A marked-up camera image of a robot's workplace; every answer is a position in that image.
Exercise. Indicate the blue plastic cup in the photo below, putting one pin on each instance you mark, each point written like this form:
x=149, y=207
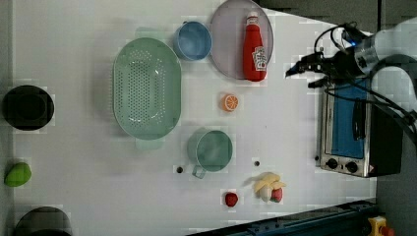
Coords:
x=192, y=41

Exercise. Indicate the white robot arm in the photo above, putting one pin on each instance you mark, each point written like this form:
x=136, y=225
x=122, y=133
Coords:
x=363, y=58

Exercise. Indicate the green mug with handle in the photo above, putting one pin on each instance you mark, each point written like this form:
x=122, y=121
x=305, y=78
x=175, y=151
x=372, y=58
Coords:
x=209, y=151

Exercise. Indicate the green pear toy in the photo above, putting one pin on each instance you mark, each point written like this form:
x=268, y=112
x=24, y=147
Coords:
x=18, y=175

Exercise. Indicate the yellow red emergency button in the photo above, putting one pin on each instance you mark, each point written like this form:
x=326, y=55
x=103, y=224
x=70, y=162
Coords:
x=379, y=227

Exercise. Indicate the red strawberry toy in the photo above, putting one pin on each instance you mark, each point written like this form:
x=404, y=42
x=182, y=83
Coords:
x=231, y=199

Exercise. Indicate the grey round plate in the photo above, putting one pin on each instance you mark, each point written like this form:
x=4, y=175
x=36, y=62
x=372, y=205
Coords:
x=227, y=28

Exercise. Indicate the dark round pot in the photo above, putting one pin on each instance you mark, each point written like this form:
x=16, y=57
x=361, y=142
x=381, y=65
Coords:
x=44, y=221

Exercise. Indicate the blue metal rail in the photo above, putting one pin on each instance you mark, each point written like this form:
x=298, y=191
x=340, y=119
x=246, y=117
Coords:
x=342, y=220

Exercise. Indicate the black round bowl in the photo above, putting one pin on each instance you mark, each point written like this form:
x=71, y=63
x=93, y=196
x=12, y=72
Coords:
x=27, y=108

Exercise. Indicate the green colander basket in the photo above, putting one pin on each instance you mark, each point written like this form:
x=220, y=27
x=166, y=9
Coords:
x=146, y=92

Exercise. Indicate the red plush ketchup bottle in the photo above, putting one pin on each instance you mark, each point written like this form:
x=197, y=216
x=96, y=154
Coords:
x=254, y=54

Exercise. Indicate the orange slice toy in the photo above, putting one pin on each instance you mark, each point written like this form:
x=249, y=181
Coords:
x=230, y=102

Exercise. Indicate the banana fruit toy bunch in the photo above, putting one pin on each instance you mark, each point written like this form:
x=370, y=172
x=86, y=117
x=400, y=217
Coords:
x=269, y=188

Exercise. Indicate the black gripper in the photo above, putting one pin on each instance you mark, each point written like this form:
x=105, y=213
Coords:
x=337, y=69

